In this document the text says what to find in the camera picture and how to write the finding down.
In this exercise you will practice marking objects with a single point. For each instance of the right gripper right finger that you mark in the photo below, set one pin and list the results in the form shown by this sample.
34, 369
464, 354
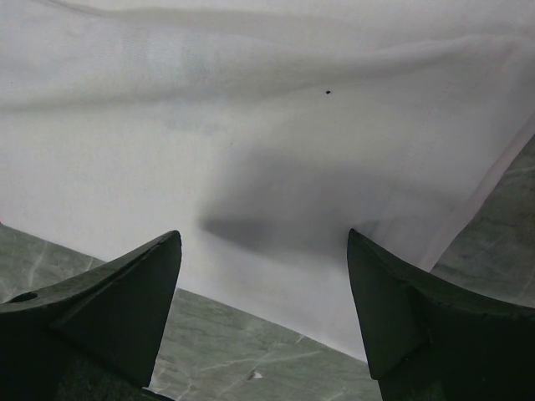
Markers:
428, 339

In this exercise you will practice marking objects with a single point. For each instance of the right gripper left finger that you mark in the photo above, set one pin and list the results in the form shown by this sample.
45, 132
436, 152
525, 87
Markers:
94, 336

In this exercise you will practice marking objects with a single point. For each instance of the white t shirt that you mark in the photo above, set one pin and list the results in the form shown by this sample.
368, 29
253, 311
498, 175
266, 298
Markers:
263, 131

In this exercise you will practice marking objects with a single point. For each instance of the black base beam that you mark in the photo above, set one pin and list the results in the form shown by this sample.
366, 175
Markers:
156, 394

